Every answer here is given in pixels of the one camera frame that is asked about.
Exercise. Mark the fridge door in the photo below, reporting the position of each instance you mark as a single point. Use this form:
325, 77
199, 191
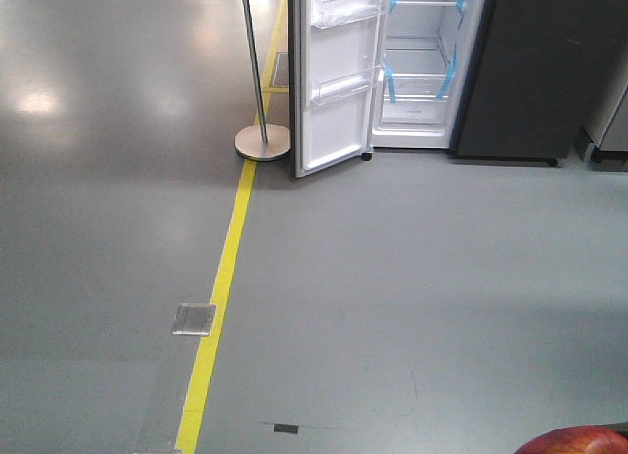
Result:
335, 60

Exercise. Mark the metal floor plate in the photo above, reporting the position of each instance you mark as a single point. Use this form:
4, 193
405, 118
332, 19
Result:
280, 77
193, 319

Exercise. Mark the silver sign stand pole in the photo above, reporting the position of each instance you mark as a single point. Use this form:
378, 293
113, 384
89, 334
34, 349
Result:
261, 142

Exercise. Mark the red yellow apple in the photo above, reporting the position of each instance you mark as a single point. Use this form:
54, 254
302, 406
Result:
587, 439

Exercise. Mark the fridge body white interior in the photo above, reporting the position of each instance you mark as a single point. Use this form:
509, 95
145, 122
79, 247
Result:
427, 52

